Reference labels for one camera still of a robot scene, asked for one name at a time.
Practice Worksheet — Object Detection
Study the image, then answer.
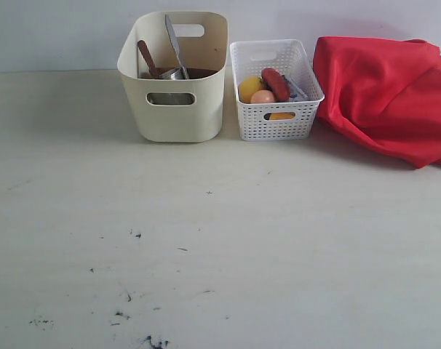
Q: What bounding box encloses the brown egg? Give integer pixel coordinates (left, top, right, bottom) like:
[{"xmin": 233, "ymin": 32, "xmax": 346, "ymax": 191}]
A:
[{"xmin": 250, "ymin": 89, "xmax": 276, "ymax": 104}]

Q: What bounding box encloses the yellow lemon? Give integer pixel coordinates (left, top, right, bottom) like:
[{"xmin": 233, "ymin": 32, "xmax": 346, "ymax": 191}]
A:
[{"xmin": 238, "ymin": 76, "xmax": 266, "ymax": 104}]

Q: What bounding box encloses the white ceramic bowl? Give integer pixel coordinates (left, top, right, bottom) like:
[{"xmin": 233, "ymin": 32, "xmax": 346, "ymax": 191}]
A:
[{"xmin": 146, "ymin": 92, "xmax": 195, "ymax": 105}]

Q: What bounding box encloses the brown wooden plate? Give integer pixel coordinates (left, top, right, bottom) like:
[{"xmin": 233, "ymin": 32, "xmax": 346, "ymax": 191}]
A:
[{"xmin": 138, "ymin": 68, "xmax": 216, "ymax": 79}]

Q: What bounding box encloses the red sausage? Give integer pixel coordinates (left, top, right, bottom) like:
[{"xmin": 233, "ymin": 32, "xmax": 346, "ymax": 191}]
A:
[{"xmin": 261, "ymin": 68, "xmax": 290, "ymax": 102}]

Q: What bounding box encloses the stainless steel cup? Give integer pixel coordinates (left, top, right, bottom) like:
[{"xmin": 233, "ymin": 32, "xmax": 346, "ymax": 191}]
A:
[{"xmin": 159, "ymin": 67, "xmax": 189, "ymax": 80}]

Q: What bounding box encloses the blue white milk carton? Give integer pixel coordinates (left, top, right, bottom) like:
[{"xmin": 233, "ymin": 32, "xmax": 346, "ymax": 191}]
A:
[{"xmin": 282, "ymin": 75, "xmax": 309, "ymax": 103}]

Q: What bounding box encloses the dark wooden spoon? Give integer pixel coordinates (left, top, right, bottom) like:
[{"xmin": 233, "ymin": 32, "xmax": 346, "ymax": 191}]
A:
[{"xmin": 137, "ymin": 40, "xmax": 160, "ymax": 79}]

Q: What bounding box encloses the silver table knife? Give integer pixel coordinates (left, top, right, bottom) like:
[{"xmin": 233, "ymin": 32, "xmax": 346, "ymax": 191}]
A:
[{"xmin": 164, "ymin": 15, "xmax": 189, "ymax": 80}]

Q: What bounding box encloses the red scalloped tablecloth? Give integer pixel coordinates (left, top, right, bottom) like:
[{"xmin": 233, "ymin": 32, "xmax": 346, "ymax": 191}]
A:
[{"xmin": 313, "ymin": 36, "xmax": 441, "ymax": 169}]

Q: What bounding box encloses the cream plastic bin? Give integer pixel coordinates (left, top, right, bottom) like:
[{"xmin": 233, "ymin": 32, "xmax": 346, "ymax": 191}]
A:
[{"xmin": 117, "ymin": 11, "xmax": 229, "ymax": 143}]

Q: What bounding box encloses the white perforated plastic basket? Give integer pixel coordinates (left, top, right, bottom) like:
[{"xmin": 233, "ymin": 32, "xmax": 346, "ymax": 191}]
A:
[{"xmin": 230, "ymin": 39, "xmax": 325, "ymax": 141}]

